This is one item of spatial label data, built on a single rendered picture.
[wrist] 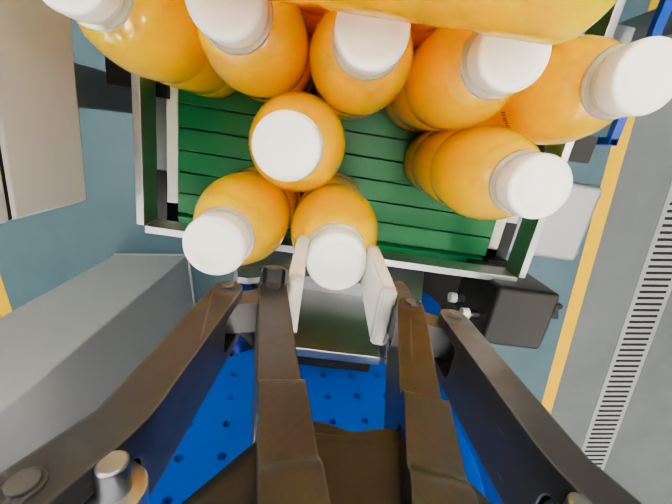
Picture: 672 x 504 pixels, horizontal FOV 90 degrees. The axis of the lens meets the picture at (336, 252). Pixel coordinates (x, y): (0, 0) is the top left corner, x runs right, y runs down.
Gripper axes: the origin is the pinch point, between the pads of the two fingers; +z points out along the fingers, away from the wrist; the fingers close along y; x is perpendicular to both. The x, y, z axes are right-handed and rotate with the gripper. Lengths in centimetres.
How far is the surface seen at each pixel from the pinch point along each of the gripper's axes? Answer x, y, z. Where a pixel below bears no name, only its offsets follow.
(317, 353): -11.2, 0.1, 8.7
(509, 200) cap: 5.8, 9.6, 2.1
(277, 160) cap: 6.0, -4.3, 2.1
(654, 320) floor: -48, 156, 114
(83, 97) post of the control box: 7.6, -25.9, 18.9
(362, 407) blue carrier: -16.7, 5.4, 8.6
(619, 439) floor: -117, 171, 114
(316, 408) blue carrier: -16.7, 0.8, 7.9
